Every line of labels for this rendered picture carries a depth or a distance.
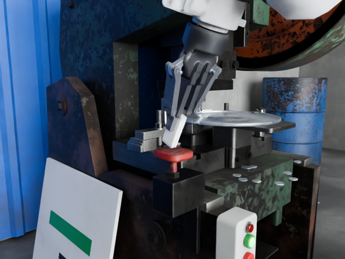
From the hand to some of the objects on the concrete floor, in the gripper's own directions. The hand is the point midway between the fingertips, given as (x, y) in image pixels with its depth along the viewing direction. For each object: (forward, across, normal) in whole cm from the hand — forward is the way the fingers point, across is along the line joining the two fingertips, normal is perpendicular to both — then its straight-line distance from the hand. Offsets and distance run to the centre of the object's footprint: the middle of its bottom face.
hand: (173, 129), depth 61 cm
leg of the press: (+89, +6, 0) cm, 89 cm away
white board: (+94, -1, +13) cm, 95 cm away
